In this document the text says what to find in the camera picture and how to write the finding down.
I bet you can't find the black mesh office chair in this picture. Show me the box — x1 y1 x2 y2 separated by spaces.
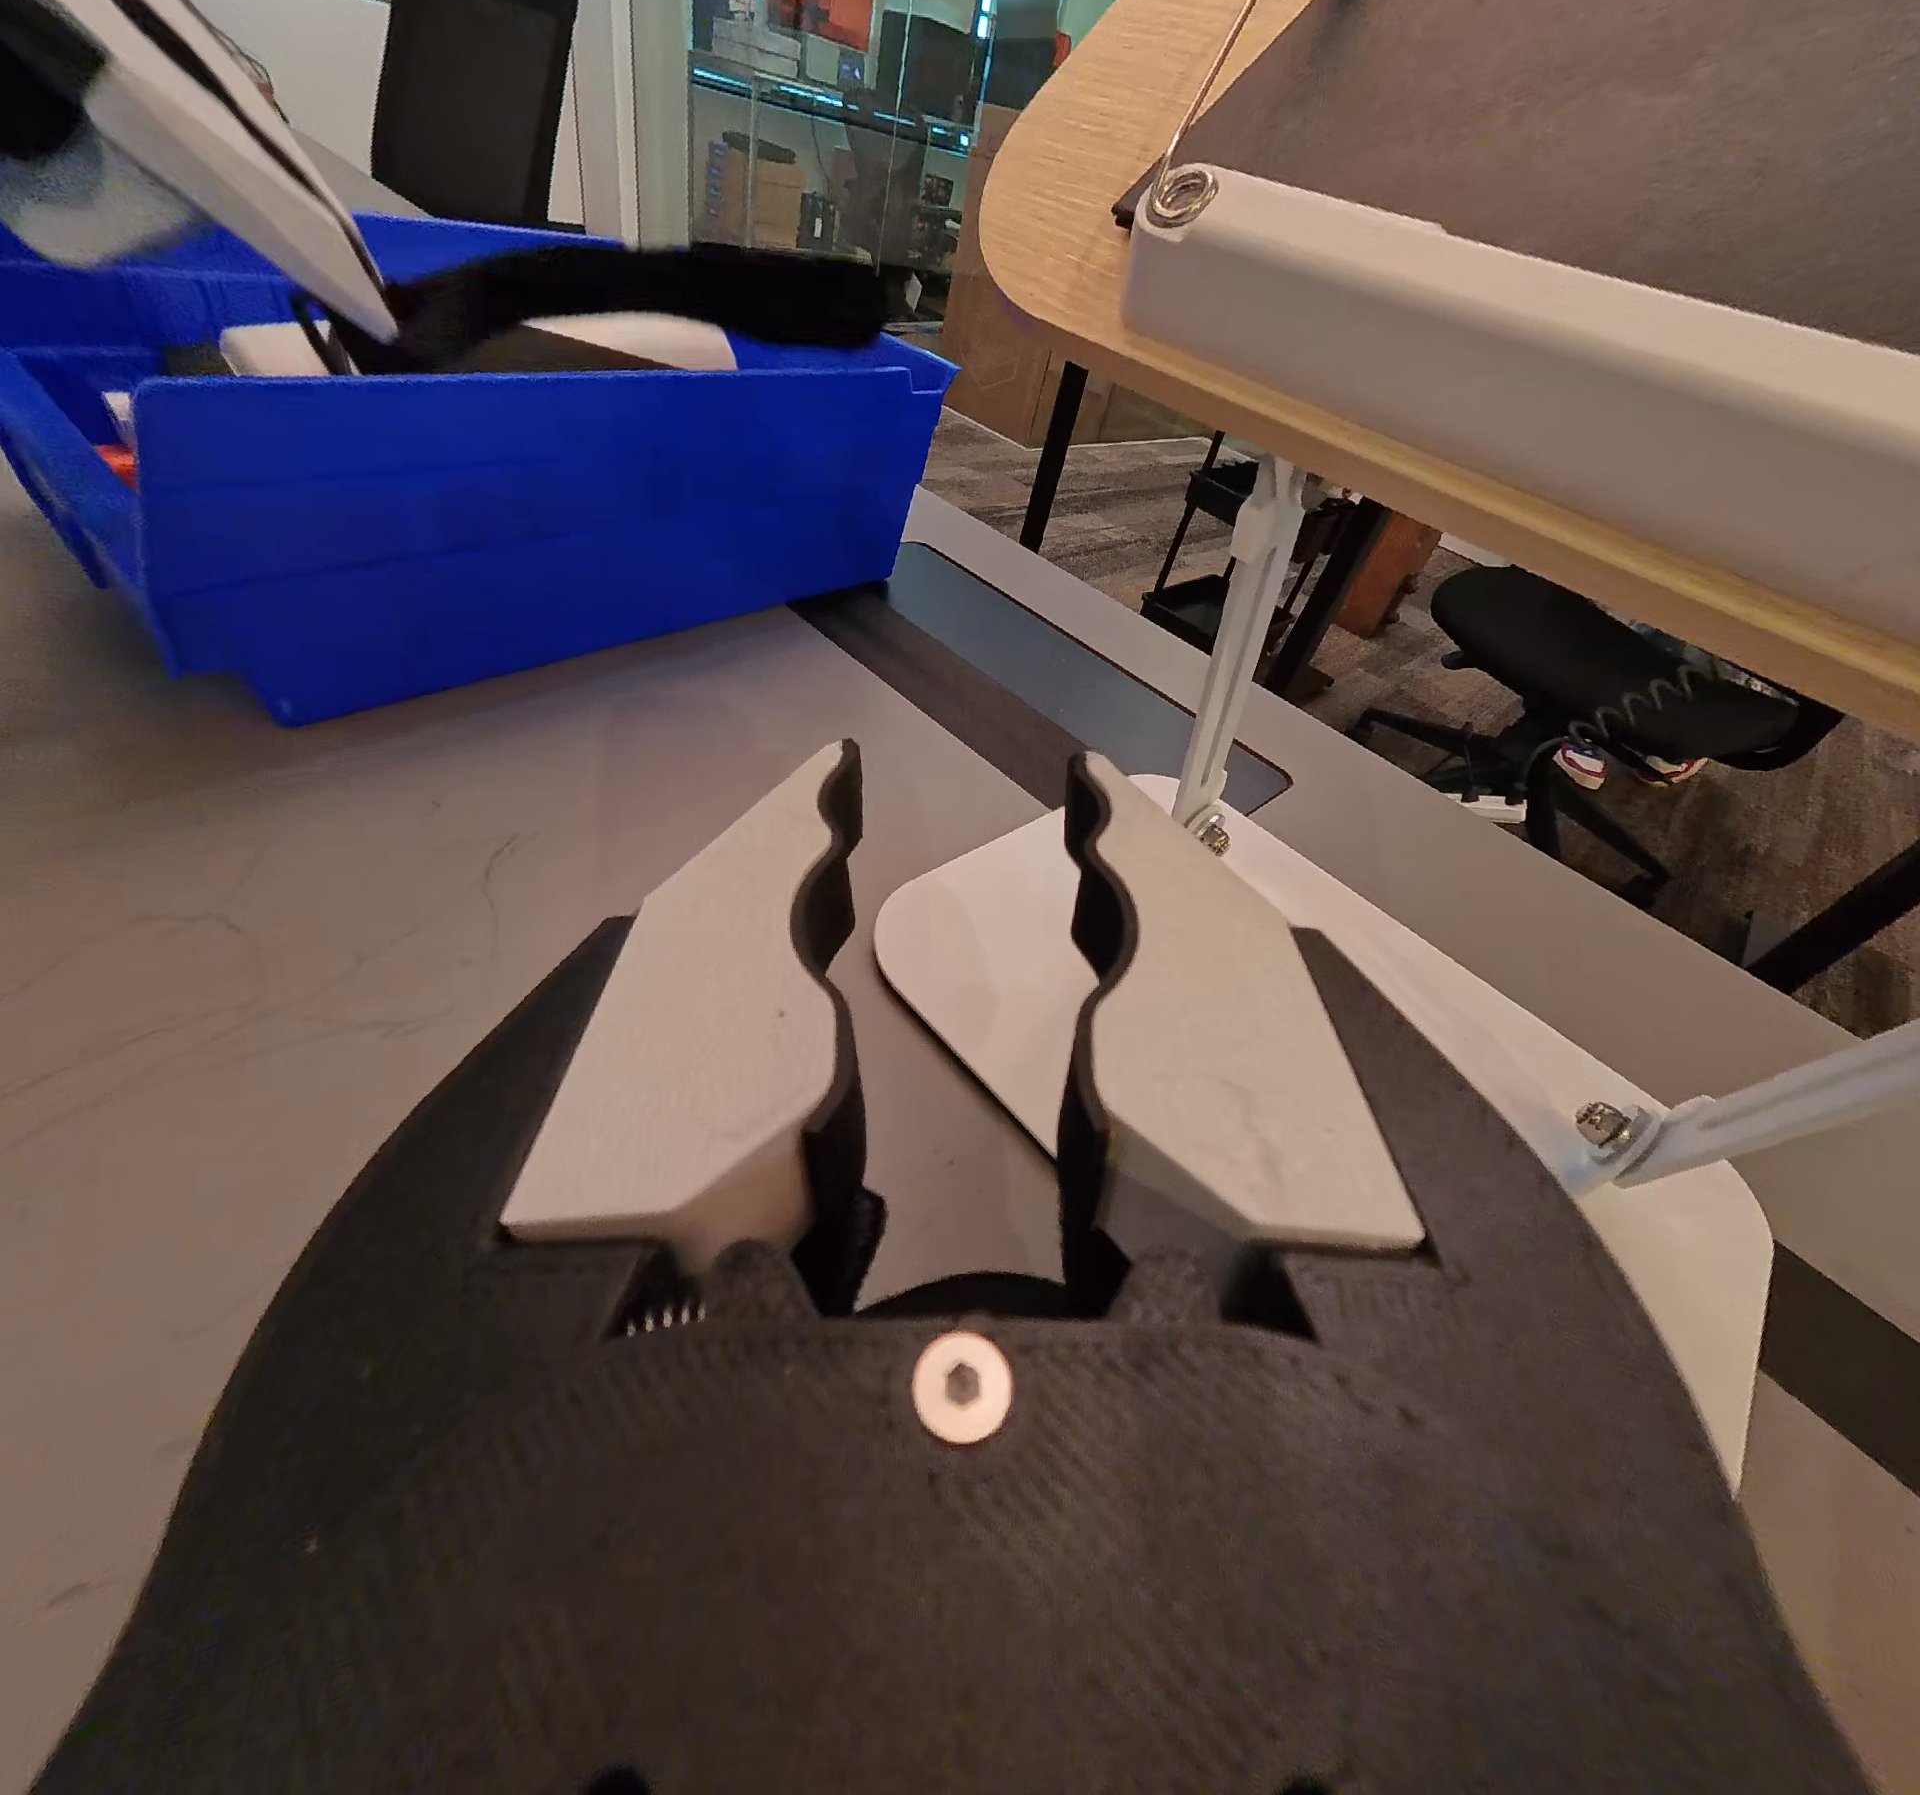
370 0 587 232

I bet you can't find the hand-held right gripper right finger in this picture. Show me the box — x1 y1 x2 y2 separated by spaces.
1058 750 1429 1258

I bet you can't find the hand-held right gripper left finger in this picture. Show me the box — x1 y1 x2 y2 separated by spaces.
498 740 872 1256

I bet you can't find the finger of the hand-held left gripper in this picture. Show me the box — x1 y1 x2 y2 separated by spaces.
37 0 400 322
0 0 402 344

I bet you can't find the black board with wooden edge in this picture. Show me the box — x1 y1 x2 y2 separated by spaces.
974 0 1920 745

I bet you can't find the white metal stand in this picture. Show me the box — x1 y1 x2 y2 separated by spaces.
876 165 1920 1506

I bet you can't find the black fabric strap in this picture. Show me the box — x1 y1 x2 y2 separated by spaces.
300 240 897 379

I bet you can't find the brown cardboard box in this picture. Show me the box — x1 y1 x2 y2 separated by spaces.
941 101 1121 452

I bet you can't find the blue plastic bin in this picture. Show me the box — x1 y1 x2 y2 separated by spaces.
0 212 963 730

